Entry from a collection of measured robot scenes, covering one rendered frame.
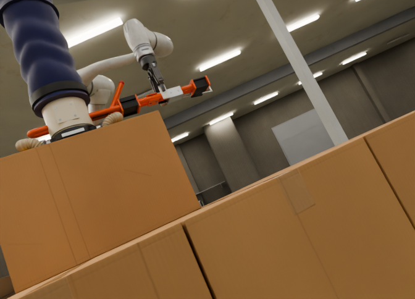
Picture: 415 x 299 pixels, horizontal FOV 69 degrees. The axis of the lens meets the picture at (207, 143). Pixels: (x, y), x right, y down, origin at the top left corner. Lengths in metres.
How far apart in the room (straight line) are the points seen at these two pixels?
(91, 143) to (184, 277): 0.73
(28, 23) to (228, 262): 1.25
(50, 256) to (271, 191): 0.74
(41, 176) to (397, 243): 0.97
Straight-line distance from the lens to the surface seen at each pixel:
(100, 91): 1.98
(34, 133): 1.35
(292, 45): 4.15
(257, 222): 0.51
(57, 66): 1.37
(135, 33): 1.54
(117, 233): 1.06
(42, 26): 1.48
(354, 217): 0.62
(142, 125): 1.14
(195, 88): 1.44
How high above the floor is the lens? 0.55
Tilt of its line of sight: 10 degrees up
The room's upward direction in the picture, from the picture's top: 25 degrees counter-clockwise
